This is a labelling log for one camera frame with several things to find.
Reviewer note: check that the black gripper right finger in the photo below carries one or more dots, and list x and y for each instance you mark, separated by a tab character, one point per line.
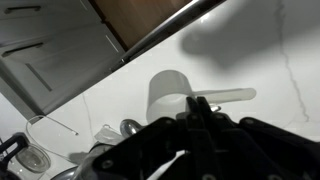
260	150

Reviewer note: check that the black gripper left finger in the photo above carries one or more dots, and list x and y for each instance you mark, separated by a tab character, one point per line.
160	146

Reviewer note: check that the transparent plastic measuring cup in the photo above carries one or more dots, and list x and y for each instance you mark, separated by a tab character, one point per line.
166	90

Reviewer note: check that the metal spoon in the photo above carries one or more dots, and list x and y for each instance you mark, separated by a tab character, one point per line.
128	128

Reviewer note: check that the clear plastic piece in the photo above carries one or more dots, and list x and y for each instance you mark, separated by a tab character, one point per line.
106	135

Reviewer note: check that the white corner cabinet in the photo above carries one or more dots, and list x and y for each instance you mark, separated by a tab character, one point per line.
60	50

